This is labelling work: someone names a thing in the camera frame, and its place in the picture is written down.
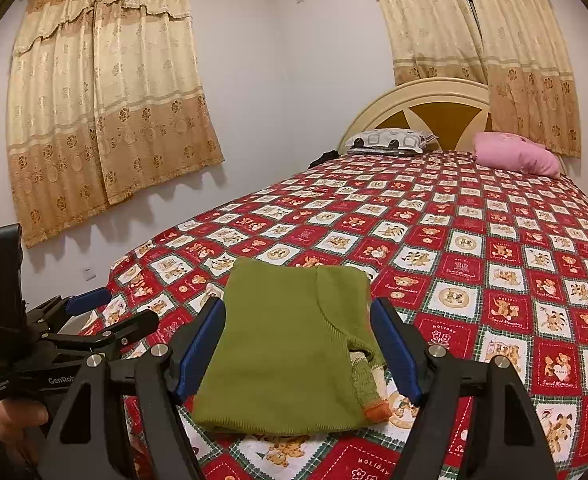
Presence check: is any pink pillow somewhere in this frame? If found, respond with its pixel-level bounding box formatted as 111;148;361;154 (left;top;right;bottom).
472;132;562;178

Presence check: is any person's left hand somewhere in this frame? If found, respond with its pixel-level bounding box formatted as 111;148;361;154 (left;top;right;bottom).
0;399;49;465

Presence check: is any beige curtain on side wall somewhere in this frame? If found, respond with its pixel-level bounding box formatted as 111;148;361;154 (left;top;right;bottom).
6;0;223;247

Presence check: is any cream wooden headboard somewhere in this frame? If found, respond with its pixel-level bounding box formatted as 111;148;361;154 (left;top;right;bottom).
337;77;491;153

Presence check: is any beige curtain behind headboard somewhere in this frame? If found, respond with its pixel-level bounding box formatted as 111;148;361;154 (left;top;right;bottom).
376;0;581;157

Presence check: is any white wall socket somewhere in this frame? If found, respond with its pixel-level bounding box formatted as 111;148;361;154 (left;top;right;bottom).
82;266;96;282

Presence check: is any red teddy bear patchwork bedspread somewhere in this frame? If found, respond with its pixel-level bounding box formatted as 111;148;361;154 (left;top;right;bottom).
84;153;588;479

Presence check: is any green orange striped knit sweater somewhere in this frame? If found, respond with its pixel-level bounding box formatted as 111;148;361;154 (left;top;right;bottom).
192;258;391;437

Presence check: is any grey patterned pillow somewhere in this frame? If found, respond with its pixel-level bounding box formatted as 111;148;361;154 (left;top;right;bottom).
344;128;438;156

